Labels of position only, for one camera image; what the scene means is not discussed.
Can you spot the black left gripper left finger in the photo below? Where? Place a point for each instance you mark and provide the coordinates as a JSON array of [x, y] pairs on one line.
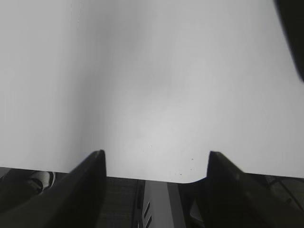
[[74, 202]]

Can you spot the black tote bag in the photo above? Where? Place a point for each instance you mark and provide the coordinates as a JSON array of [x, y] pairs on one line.
[[291, 16]]

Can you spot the white shoe under table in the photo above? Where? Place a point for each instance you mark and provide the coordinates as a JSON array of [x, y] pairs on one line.
[[40, 181]]

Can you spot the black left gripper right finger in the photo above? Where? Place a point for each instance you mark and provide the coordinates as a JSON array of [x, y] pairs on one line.
[[230, 198]]

